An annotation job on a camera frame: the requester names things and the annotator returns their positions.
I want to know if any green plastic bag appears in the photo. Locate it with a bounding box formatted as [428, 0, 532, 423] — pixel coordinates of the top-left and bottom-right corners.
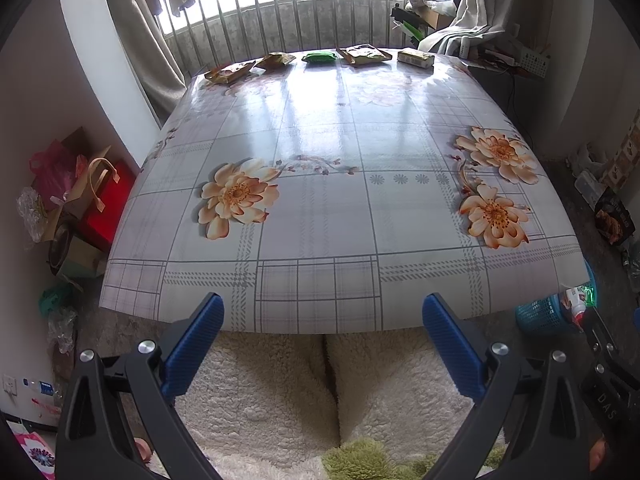
[39, 282, 78, 318]

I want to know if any patterned brown long box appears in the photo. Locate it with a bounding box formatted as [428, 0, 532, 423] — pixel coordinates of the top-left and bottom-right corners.
[612, 110, 640, 191]

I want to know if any pale draped curtain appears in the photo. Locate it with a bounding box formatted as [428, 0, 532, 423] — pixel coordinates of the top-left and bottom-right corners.
[417, 0, 521, 56]

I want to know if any pink floral printed bag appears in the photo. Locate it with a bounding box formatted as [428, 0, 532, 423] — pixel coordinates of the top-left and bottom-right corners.
[12, 430, 58, 480]

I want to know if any dark snack box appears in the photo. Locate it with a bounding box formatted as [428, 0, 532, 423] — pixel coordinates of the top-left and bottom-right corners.
[594, 189, 637, 246]

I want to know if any pink plastic bag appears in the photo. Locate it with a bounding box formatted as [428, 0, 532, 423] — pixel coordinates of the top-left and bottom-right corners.
[29, 140, 78, 208]

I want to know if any person's left leg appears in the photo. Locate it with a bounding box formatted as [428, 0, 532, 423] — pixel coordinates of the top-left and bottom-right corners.
[175, 332, 342, 480]

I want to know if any brown paper bag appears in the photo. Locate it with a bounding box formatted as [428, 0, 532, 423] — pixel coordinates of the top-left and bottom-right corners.
[47, 127, 118, 241]

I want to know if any pale green box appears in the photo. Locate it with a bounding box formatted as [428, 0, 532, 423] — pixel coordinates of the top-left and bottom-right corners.
[57, 235, 108, 281]

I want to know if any dark grey cabinet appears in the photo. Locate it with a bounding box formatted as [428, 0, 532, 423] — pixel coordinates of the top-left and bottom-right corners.
[467, 57, 538, 131]

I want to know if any yellow red snack packet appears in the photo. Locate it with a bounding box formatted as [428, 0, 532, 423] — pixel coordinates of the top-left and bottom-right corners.
[204, 60, 257, 85]

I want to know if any green fluffy cloth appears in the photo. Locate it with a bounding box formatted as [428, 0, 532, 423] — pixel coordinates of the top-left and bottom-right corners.
[320, 437, 506, 480]

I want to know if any large brown snack packet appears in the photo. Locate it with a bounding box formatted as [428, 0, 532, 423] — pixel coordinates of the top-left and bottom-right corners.
[337, 44, 393, 68]

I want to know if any floral tablecloth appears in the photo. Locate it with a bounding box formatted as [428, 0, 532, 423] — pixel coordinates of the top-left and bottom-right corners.
[97, 49, 592, 335]

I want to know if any crumpled clear plastic wrap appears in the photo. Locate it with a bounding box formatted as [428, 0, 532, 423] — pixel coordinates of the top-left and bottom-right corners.
[16, 187, 51, 246]

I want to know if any small brown snack packet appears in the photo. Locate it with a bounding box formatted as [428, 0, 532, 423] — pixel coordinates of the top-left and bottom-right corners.
[256, 52, 298, 71]

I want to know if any cardboard box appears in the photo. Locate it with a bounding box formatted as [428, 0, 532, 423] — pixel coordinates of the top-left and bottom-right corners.
[415, 2, 456, 31]

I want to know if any pale yellow cracker pack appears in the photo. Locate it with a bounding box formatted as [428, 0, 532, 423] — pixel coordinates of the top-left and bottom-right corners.
[397, 48, 436, 70]

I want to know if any red gift bag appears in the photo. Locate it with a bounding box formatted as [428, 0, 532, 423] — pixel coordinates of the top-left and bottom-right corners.
[80, 160, 137, 253]

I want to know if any person's leg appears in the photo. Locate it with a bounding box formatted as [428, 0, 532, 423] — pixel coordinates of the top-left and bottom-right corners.
[327, 330, 506, 461]
[175, 332, 342, 480]

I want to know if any clear plastic box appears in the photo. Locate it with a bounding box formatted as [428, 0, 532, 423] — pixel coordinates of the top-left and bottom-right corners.
[572, 170, 608, 211]

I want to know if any crumpled clear plastic bag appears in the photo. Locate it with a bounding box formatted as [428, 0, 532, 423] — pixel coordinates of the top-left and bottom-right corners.
[47, 307, 78, 356]

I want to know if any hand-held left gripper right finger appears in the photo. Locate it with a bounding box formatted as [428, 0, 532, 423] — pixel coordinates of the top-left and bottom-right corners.
[421, 294, 596, 480]

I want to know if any beige curtain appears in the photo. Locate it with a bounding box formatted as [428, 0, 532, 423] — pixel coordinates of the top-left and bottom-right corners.
[97, 0, 188, 126]

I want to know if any person's right leg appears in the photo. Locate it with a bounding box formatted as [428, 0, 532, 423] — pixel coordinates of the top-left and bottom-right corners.
[327, 330, 506, 461]

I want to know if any black cable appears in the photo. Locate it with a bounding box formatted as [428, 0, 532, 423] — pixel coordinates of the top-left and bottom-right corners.
[505, 67, 531, 146]

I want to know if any blue plastic basket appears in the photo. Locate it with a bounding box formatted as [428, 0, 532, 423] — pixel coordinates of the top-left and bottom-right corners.
[515, 260, 598, 336]

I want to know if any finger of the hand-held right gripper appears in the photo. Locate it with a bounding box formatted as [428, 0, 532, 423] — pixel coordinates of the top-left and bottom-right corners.
[582, 305, 640, 386]

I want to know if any white perforated basket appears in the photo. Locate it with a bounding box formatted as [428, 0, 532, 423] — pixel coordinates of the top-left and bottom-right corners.
[515, 45, 551, 80]

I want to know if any metal window railing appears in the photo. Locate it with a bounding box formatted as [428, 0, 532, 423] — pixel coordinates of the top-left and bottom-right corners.
[155, 0, 468, 78]

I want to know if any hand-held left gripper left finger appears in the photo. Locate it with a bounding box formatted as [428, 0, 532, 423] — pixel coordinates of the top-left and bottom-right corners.
[55, 292, 226, 480]

